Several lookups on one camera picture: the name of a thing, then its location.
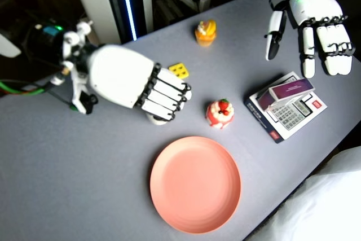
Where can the pink round plate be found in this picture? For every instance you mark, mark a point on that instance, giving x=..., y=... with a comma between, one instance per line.
x=194, y=184

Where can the yellow square block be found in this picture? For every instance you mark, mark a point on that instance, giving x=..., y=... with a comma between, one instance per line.
x=180, y=70

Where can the white paper cup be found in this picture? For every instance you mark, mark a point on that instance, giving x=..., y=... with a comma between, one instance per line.
x=156, y=120

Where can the white cloth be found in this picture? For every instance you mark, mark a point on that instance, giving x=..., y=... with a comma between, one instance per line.
x=324, y=210

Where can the orange toy cupcake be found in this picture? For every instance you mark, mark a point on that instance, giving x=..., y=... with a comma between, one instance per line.
x=206, y=33

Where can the white calculator box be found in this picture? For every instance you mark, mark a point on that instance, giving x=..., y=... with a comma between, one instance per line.
x=285, y=126

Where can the purple small box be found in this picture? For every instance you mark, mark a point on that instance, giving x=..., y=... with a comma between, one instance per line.
x=290, y=88

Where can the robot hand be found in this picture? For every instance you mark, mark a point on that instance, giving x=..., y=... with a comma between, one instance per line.
x=118, y=74
x=313, y=4

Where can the grey table cloth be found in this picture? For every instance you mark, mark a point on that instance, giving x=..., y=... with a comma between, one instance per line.
x=70, y=167

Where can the strawberry toy cake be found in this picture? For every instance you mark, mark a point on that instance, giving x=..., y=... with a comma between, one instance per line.
x=220, y=114

